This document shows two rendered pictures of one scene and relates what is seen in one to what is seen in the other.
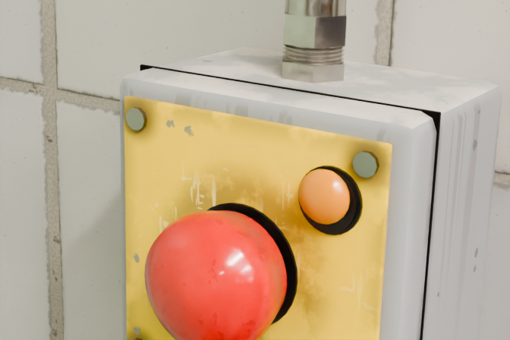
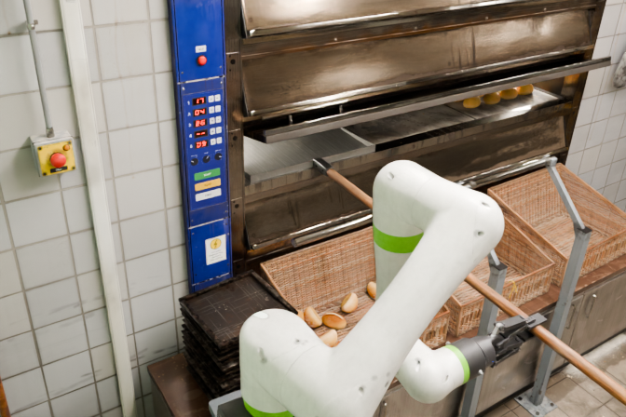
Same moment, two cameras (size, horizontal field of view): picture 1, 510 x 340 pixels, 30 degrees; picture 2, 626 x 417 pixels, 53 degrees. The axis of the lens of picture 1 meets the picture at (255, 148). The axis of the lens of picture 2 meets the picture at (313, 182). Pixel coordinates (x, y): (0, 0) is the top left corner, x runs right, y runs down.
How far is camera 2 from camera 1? 161 cm
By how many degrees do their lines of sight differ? 62
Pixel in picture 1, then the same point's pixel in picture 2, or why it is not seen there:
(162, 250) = (54, 159)
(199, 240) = (59, 156)
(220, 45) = (25, 137)
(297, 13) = (49, 130)
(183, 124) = (46, 146)
